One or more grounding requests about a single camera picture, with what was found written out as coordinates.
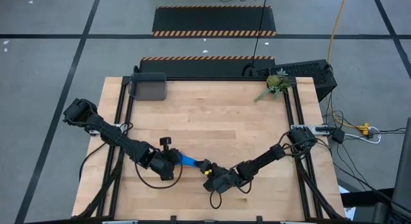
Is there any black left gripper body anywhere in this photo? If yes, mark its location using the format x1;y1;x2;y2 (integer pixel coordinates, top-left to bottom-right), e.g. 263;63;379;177
149;137;180;182

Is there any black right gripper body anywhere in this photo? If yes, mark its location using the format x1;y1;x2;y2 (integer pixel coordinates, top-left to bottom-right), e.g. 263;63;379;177
202;166;245;195

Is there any small blue measuring cup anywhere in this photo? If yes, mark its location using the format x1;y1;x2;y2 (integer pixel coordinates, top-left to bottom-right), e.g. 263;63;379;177
175;151;202;169

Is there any grey translucent basket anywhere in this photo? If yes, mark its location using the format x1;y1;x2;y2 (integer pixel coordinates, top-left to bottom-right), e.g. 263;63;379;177
128;71;168;102

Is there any black hazard-striped floor mat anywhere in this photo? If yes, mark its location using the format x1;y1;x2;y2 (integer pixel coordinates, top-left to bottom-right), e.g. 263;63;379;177
151;5;277;38
138;55;277;78

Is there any potted succulent plant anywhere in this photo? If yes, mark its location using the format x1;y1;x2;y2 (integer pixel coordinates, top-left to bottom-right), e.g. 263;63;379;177
254;67;295;103

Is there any black power adapter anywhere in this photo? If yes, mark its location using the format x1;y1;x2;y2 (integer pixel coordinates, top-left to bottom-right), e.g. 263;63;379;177
331;128;346;145

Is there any black perforated computer case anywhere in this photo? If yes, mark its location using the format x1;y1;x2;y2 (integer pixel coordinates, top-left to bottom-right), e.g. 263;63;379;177
249;58;338;103

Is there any yellow power plug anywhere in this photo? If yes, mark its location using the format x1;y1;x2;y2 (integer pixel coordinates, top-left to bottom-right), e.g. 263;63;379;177
355;122;371;137

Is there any black equipment cart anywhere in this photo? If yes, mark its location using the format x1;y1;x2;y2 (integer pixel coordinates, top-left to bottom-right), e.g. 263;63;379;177
372;117;411;224

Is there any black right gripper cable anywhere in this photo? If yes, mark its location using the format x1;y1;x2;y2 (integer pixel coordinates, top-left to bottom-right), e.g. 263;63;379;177
209;190;223;210

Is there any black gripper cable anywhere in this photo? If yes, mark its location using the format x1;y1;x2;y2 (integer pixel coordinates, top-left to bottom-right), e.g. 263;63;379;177
209;190;223;210
133;159;184;190

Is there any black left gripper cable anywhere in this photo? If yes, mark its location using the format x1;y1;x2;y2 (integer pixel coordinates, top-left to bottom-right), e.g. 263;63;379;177
133;159;184;190

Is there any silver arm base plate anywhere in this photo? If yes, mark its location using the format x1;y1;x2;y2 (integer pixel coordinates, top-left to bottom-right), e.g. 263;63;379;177
88;123;129;135
290;123;331;135

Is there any black aluminium table frame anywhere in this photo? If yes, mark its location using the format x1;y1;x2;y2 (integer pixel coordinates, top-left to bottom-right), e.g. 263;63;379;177
72;75;347;223

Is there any black hanging cable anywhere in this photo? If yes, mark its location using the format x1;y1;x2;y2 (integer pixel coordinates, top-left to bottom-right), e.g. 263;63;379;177
251;0;270;68

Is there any yellow hanging cable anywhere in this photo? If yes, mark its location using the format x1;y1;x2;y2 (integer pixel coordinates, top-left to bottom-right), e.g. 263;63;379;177
326;0;370;137

